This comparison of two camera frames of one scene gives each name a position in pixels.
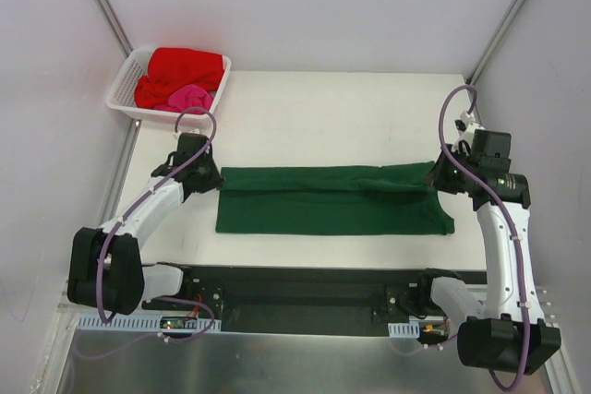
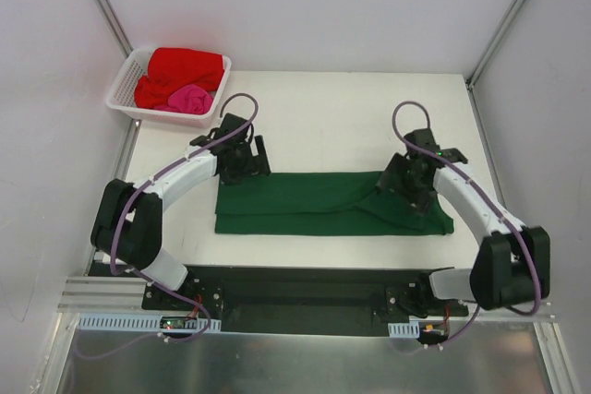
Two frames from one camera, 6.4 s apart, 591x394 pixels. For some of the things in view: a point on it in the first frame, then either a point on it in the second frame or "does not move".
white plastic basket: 155,84 does not move
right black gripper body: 443,177 -> 402,183
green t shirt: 392,199 does not move
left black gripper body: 206,177 -> 247,168
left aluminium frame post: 111,16 does not move
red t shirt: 171,68 does not move
